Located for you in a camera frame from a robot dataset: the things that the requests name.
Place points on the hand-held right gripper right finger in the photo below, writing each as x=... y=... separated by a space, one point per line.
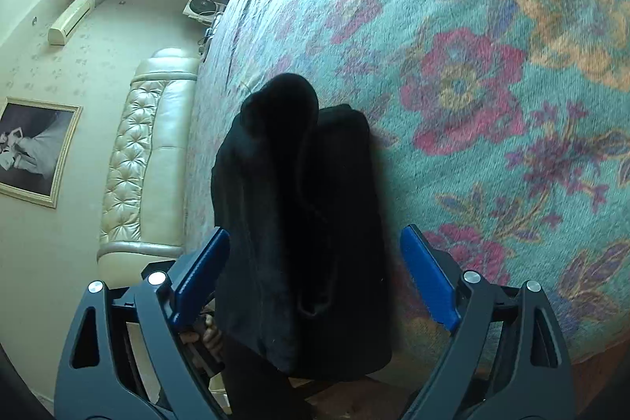
x=430 y=275

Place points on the floral bedspread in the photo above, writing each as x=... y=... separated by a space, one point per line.
x=467 y=56

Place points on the person's left hand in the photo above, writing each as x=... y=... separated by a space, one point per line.
x=215 y=335

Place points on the white box fan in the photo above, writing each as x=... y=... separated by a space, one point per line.
x=204 y=6

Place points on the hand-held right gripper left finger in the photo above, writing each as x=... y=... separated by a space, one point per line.
x=202 y=272

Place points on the gold framed wall picture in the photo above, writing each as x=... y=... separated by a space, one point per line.
x=34 y=149

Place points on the beige tufted leather headboard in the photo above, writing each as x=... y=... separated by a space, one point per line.
x=142 y=154

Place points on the black pants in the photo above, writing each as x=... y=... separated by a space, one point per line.
x=305 y=228

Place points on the cream wall air conditioner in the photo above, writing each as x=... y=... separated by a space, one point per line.
x=71 y=19

